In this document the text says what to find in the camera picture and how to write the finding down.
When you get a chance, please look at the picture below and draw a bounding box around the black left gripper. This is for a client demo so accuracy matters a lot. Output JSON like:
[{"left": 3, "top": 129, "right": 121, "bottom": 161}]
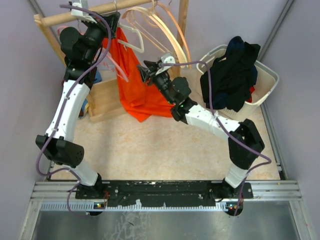
[{"left": 82, "top": 10, "right": 121, "bottom": 63}]

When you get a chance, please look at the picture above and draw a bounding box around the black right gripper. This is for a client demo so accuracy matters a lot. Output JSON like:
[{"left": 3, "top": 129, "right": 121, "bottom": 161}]
[{"left": 136, "top": 61, "right": 175, "bottom": 106}]

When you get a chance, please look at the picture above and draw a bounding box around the white plastic hanger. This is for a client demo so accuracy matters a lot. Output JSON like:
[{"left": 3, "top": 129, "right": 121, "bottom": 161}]
[{"left": 113, "top": 0, "right": 145, "bottom": 54}]

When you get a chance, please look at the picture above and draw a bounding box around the pink hanger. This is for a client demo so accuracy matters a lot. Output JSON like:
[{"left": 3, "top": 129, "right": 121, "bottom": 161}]
[{"left": 56, "top": 25, "right": 129, "bottom": 83}]

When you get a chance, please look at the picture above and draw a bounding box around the cream plastic hook hanger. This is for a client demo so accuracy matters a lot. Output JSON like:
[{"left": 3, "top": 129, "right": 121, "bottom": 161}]
[{"left": 121, "top": 6, "right": 176, "bottom": 55}]

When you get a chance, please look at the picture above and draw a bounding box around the beige wooden hanger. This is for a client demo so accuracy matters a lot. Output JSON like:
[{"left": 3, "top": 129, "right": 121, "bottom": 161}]
[{"left": 147, "top": 0, "right": 189, "bottom": 63}]

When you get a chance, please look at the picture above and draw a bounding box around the black orange t shirt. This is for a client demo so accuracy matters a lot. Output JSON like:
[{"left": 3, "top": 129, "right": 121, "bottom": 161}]
[{"left": 199, "top": 41, "right": 261, "bottom": 113}]

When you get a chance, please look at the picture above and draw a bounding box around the navy t shirt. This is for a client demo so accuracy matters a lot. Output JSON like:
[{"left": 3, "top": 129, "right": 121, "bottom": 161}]
[{"left": 212, "top": 36, "right": 258, "bottom": 110}]

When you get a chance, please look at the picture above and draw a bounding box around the red t shirt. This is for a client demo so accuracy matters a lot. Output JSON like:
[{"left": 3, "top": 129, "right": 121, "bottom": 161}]
[{"left": 246, "top": 86, "right": 255, "bottom": 103}]

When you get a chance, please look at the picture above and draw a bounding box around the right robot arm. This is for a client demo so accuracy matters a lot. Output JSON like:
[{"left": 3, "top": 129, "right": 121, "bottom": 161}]
[{"left": 137, "top": 60, "right": 265, "bottom": 201}]

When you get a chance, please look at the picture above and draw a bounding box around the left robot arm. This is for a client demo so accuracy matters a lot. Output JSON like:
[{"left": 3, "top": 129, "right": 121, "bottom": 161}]
[{"left": 35, "top": 12, "right": 120, "bottom": 199}]

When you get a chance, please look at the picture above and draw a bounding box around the wooden clothes rack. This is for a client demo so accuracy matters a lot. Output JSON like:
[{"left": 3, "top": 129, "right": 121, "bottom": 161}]
[{"left": 33, "top": 0, "right": 189, "bottom": 123}]

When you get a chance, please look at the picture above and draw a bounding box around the white laundry basket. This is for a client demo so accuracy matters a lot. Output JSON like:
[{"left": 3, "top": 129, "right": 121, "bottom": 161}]
[{"left": 196, "top": 44, "right": 279, "bottom": 122}]

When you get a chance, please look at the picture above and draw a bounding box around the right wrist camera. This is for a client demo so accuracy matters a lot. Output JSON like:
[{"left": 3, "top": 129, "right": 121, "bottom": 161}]
[{"left": 155, "top": 53, "right": 176, "bottom": 76}]

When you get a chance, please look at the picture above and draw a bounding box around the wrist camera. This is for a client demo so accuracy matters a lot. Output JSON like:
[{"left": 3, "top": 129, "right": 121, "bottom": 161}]
[
  {"left": 67, "top": 0, "right": 98, "bottom": 24},
  {"left": 155, "top": 53, "right": 176, "bottom": 76}
]

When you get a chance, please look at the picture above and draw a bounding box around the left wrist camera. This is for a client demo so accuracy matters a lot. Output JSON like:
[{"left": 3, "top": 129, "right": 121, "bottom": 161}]
[{"left": 67, "top": 0, "right": 98, "bottom": 24}]

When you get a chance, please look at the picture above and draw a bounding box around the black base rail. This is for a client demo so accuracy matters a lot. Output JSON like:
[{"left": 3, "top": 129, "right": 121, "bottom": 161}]
[{"left": 75, "top": 180, "right": 253, "bottom": 208}]

